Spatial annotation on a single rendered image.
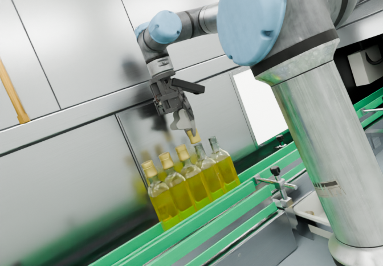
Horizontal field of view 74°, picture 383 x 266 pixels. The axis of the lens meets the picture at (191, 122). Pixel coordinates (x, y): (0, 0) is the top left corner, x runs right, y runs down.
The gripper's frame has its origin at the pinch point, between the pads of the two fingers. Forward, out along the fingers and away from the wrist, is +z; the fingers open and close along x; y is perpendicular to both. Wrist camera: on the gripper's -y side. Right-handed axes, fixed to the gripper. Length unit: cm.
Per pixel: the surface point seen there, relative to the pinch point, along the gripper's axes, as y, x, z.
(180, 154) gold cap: 6.8, 1.3, 4.7
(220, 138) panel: -15.6, -12.2, 8.8
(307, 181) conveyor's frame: -33.3, 5.5, 33.7
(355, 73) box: -110, -15, 11
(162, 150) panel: 8.1, -11.8, 3.3
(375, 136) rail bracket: -76, 7, 34
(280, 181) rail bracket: -13.8, 16.0, 21.7
